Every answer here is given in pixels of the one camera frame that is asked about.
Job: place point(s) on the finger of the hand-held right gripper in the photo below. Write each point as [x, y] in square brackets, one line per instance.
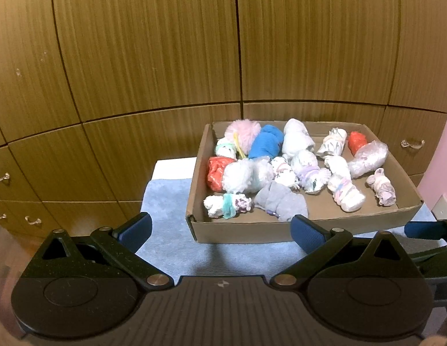
[423, 230]
[434, 254]

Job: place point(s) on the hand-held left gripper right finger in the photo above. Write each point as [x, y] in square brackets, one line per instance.
[306, 232]

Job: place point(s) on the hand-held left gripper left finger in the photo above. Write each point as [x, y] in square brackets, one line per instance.
[137, 231]

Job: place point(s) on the pale pink sock roll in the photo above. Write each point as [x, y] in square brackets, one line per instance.
[382, 189]

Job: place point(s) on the white sock roll pink band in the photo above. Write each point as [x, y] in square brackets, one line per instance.
[344, 187]

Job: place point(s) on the white dark-print sock roll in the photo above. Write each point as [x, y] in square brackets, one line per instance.
[284, 173]

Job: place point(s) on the shallow cardboard box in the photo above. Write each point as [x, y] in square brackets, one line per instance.
[241, 230]

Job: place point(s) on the white fluffy sock purple band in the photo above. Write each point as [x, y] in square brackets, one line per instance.
[308, 167]

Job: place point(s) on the white fluffy sock roll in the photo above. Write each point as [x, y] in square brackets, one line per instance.
[245, 174]

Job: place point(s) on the white teal purple sock roll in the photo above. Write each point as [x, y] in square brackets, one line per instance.
[223, 205]

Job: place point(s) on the clear white shiny sock bundle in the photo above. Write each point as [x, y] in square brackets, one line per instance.
[369, 158]

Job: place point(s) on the white grey-striped sock roll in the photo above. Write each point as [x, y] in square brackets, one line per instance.
[331, 144]

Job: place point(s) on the plain white sock roll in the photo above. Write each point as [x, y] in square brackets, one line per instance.
[297, 137]

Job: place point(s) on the blue sock roll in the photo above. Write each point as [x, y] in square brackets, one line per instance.
[266, 142]

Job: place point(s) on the red sock roll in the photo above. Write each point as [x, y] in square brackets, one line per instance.
[218, 173]
[357, 141]

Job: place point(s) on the pink fluffy sock roll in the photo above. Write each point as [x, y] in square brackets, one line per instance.
[245, 133]

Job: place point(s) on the blue towel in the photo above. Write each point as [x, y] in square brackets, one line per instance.
[165, 202]

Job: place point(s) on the white foam board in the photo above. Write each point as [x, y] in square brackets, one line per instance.
[173, 168]

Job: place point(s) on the wooden wardrobe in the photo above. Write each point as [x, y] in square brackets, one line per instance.
[137, 43]

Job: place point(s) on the white wall socket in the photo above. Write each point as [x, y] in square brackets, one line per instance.
[444, 207]

